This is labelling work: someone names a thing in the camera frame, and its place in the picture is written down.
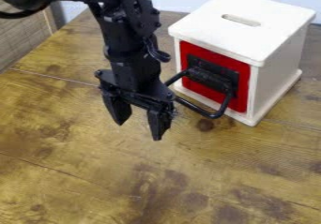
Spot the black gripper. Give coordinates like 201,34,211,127
94,0,173,126

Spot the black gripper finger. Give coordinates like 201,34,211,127
148,110,172,141

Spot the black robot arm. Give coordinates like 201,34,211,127
0,0,174,141

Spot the red drawer front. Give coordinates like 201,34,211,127
180,41,252,112

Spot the white wooden box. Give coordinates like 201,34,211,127
169,0,316,127

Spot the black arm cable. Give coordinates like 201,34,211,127
0,2,173,64

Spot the black metal drawer handle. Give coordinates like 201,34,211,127
166,54,240,119

